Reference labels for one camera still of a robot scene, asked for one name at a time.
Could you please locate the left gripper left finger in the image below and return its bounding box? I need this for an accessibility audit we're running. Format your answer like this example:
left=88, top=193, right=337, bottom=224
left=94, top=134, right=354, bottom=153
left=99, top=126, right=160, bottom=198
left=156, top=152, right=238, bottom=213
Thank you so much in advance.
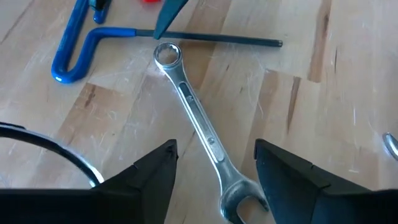
left=0, top=139, right=179, bottom=224

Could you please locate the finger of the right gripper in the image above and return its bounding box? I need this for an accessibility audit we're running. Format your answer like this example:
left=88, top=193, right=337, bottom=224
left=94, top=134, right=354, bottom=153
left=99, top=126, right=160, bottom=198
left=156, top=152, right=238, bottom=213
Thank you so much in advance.
left=152, top=0, right=190, bottom=40

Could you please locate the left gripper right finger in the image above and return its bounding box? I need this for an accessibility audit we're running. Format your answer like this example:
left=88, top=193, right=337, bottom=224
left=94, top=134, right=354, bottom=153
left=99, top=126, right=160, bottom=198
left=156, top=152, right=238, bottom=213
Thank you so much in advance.
left=254, top=138, right=398, bottom=224

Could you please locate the silver combination wrench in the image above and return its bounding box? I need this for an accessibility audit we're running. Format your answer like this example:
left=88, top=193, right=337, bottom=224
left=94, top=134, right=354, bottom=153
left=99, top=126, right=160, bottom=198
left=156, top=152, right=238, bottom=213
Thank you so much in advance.
left=382, top=132, right=398, bottom=162
left=152, top=41, right=270, bottom=224

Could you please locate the blue handled hex key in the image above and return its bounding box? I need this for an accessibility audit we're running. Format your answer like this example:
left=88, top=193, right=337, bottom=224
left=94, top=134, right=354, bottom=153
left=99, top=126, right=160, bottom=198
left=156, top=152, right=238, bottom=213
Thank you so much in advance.
left=50, top=0, right=284, bottom=85

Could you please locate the clear safety glasses black frame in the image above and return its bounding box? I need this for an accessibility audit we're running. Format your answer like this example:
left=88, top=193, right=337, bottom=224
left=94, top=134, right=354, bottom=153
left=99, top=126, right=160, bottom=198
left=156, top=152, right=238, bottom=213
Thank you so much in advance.
left=0, top=121, right=105, bottom=189

